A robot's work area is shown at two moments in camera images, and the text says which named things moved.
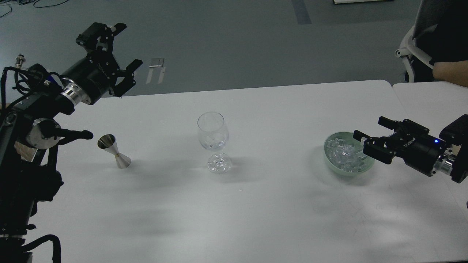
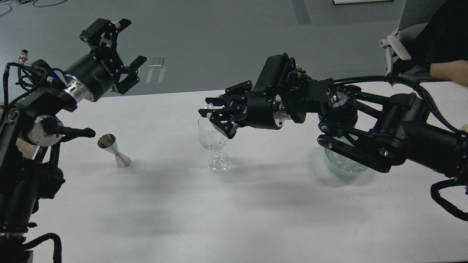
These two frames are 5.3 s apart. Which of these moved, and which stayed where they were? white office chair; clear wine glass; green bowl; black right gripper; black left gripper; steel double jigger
Moved: white office chair; black right gripper
Stayed: black left gripper; steel double jigger; green bowl; clear wine glass
